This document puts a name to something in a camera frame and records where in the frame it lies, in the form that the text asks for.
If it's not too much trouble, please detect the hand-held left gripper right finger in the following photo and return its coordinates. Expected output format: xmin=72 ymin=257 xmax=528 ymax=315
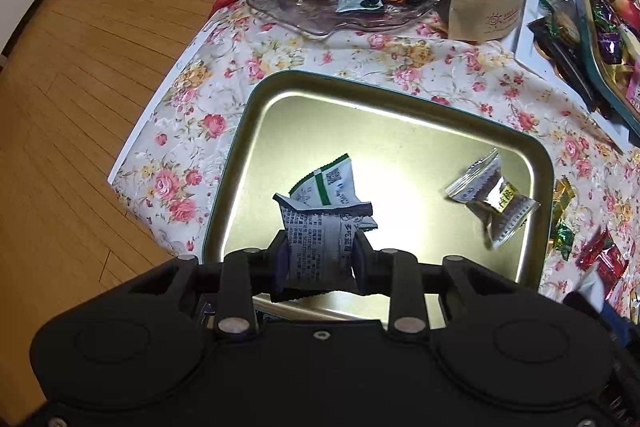
xmin=352 ymin=232 xmax=521 ymax=340

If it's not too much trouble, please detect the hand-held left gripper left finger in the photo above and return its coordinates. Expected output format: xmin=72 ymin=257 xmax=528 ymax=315
xmin=125 ymin=231 xmax=290 ymax=338

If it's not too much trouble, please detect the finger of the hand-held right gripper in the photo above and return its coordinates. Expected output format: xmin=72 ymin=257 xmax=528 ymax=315
xmin=565 ymin=291 xmax=640 ymax=348

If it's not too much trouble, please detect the white black-print snack packet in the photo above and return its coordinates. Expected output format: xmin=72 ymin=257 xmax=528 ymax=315
xmin=272 ymin=194 xmax=376 ymax=300

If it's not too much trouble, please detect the red snack packet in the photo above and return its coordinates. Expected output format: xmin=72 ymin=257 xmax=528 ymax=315
xmin=575 ymin=227 xmax=630 ymax=298

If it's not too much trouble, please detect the white green-stripe snack packet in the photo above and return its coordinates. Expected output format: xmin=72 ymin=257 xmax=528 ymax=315
xmin=290 ymin=153 xmax=379 ymax=230

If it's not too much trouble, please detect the green foil candy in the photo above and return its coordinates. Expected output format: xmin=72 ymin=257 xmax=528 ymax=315
xmin=552 ymin=222 xmax=576 ymax=262

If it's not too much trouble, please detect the teal tin tray gold inside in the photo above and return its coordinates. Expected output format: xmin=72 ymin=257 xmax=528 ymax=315
xmin=202 ymin=69 xmax=556 ymax=333

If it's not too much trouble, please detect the gold green candy packet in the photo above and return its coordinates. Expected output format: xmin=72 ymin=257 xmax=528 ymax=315
xmin=550 ymin=177 xmax=577 ymax=233

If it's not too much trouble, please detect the silver gold snack packet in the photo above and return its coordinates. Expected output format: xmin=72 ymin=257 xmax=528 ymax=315
xmin=445 ymin=148 xmax=541 ymax=250

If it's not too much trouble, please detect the floral tablecloth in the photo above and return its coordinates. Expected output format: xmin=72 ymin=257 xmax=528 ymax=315
xmin=107 ymin=0 xmax=640 ymax=323

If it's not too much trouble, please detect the teal heart-shaped tin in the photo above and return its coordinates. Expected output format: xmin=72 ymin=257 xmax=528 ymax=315
xmin=577 ymin=0 xmax=640 ymax=128

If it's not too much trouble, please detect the dark chocolate packet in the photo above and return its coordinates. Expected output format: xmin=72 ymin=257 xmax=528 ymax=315
xmin=527 ymin=17 xmax=596 ymax=108

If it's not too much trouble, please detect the pile of foil candies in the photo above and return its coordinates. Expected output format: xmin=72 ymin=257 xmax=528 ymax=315
xmin=592 ymin=0 xmax=640 ymax=68

